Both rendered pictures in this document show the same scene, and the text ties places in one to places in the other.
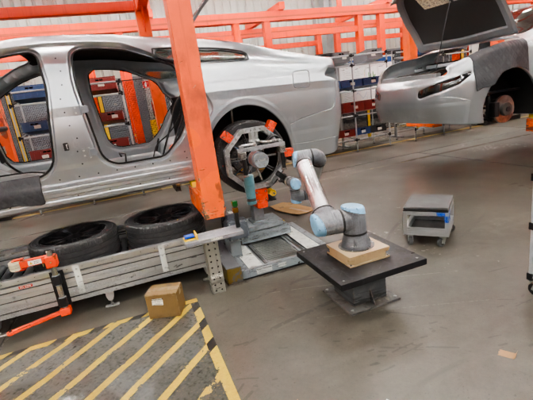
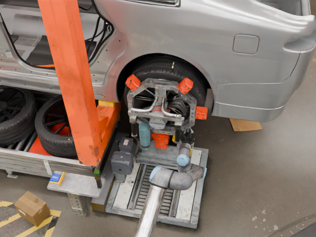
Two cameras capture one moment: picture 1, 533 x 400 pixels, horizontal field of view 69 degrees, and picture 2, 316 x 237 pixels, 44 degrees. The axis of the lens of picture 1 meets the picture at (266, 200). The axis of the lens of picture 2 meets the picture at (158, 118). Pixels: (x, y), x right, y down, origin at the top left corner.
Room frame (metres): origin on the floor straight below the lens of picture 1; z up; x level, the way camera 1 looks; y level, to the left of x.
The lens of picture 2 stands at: (1.51, -1.06, 3.02)
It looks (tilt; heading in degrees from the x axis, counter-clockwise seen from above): 46 degrees down; 31
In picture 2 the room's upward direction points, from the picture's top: 1 degrees counter-clockwise
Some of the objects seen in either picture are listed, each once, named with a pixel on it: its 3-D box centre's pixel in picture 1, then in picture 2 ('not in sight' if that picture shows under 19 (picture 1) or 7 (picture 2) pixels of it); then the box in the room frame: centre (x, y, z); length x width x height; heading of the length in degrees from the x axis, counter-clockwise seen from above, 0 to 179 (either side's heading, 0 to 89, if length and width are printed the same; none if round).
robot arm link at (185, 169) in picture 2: (297, 195); (184, 166); (3.24, -0.26, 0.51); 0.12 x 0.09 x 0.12; 97
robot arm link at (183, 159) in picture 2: (293, 183); (183, 156); (3.25, -0.25, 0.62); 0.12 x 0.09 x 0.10; 18
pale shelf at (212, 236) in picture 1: (212, 236); (76, 184); (2.71, 0.43, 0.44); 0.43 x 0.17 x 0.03; 108
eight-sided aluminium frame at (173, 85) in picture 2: (254, 158); (161, 108); (3.43, 0.05, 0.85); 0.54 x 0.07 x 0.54; 108
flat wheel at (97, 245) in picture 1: (77, 247); (2, 113); (3.03, 1.58, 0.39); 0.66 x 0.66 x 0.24
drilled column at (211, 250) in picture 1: (213, 264); (77, 199); (2.70, 0.45, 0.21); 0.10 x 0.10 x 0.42; 18
